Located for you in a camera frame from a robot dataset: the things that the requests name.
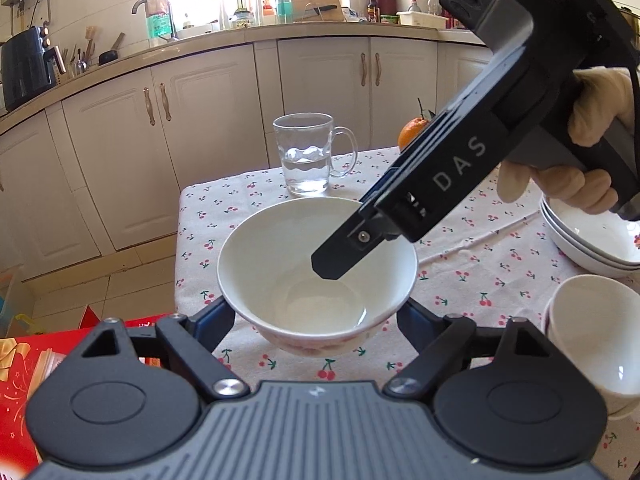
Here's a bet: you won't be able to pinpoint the white plate stack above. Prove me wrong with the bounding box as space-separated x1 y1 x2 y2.
539 196 639 278

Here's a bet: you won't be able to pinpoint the white rectangular tray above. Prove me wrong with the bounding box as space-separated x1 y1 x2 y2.
397 11 447 29

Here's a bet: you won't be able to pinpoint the large white floral bowl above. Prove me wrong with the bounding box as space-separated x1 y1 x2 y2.
217 197 419 356

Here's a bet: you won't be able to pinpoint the orange with leaf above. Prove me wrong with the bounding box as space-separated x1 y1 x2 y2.
397 98 434 151

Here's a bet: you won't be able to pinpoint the white kitchen cabinets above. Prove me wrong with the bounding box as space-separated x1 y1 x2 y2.
1 34 490 278

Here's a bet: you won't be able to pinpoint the medium white floral bowl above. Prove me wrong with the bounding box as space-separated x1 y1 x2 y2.
541 299 640 420

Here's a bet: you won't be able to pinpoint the red drink carton box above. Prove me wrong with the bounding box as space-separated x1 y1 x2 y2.
1 315 198 479

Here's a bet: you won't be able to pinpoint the small white floral bowl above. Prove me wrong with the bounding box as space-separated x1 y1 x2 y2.
548 274 639 412

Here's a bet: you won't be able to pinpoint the black air fryer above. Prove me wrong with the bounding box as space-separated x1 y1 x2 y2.
1 26 66 112

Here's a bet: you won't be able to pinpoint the glass mug with water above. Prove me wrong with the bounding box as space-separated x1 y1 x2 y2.
273 113 358 196

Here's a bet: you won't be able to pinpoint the wooden cutting board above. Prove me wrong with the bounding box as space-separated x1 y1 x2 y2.
292 0 345 23

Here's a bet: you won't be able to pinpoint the gloved right hand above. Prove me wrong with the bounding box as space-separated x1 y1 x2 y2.
497 67 638 214

